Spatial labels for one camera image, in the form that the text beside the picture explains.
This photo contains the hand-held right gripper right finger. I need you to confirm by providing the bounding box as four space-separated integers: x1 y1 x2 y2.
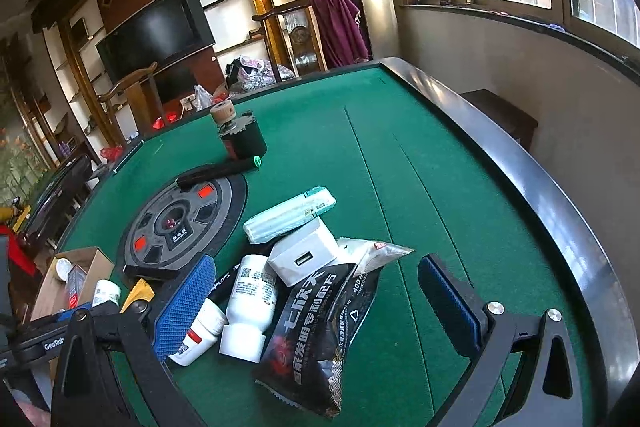
417 253 586 427

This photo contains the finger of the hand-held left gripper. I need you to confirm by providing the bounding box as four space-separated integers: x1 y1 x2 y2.
20 304 93 335

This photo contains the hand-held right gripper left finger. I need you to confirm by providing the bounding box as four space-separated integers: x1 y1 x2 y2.
50 254 218 427

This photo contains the small white red-label bottle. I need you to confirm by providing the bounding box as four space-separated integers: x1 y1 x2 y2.
167 299 228 367

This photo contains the white medicine bottle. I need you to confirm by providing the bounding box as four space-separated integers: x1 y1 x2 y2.
218 253 280 364

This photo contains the cardboard box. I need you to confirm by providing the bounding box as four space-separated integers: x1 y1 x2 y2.
30 247 116 323

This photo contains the white USB charger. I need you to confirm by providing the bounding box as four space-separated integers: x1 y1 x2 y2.
266 218 339 287

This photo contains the green white tissue pack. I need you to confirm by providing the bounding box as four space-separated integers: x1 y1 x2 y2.
243 186 337 244

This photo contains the black printed snack bag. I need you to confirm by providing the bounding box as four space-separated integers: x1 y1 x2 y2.
252 237 416 420

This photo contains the black tube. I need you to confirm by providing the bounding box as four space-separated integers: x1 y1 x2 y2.
207 264 241 303

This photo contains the small grey carton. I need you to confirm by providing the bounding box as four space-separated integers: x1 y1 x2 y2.
66 264 88 308

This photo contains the white capped bottle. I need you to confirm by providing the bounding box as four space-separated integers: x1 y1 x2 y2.
92 279 122 308

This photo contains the red plastic stool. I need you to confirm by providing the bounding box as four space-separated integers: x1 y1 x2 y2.
0 227 46 278

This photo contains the round dice control panel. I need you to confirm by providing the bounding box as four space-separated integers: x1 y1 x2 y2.
122 174 248 273

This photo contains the black marker pen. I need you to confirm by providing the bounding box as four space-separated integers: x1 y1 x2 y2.
176 157 263 188

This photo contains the dark green hole saw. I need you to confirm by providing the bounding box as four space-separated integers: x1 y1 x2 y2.
218 111 268 161

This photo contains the wooden spool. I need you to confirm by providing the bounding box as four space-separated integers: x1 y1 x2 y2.
210 103 237 128

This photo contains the dark wooden stool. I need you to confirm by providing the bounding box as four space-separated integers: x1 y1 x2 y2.
457 89 540 152

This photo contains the clear plastic bag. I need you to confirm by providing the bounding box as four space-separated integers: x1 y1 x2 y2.
192 85 216 112

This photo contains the wooden armchair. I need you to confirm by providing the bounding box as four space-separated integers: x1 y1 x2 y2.
97 62 166 148
251 0 326 75

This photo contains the floral plastic bag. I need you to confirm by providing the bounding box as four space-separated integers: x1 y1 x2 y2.
235 55 296 95

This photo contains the black flat television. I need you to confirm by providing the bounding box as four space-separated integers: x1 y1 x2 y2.
95 0 217 85

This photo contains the maroon garment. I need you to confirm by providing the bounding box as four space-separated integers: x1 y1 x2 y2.
312 0 371 68

